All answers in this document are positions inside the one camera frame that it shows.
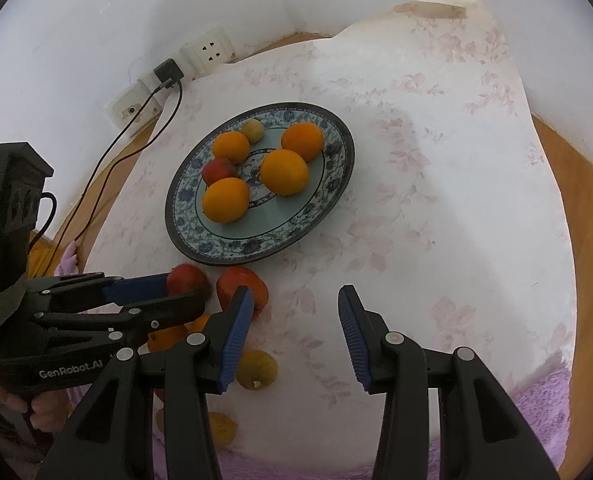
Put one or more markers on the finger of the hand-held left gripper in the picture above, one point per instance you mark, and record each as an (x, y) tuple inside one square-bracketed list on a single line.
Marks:
[(136, 287), (176, 307)]

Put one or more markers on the red pear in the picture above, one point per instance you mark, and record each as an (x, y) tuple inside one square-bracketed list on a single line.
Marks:
[(231, 277), (189, 280), (219, 170)]

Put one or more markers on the white floral table cover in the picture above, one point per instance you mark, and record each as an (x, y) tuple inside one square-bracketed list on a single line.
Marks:
[(426, 185)]

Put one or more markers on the white gold-patterned coax socket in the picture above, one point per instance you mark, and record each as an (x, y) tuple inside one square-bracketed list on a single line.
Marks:
[(129, 110)]

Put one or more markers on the black wall charger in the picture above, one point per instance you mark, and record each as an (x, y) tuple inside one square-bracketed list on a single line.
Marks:
[(169, 71)]

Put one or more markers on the small yellow-green citrus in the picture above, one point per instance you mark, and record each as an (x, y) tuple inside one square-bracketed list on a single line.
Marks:
[(252, 130), (221, 427), (256, 370)]

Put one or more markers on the purple towel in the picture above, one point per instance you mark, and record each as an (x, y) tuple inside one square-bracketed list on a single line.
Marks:
[(541, 410)]

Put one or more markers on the white socket plate with charger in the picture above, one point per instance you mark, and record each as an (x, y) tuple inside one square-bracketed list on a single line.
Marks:
[(149, 80)]

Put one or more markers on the person's left hand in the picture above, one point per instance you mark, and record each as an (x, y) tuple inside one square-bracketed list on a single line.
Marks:
[(46, 415)]

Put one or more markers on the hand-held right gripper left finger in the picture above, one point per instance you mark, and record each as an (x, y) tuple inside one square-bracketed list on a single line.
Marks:
[(234, 340)]

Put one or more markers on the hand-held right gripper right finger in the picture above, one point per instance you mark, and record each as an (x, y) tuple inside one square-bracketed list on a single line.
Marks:
[(351, 340)]

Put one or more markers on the white power socket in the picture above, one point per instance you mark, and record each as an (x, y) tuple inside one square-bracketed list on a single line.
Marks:
[(209, 51)]

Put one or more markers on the blue floral patterned plate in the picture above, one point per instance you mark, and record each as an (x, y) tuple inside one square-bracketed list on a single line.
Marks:
[(276, 220)]

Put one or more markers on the large yellow-orange orange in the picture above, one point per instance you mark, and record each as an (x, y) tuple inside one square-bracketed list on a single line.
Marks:
[(284, 171)]

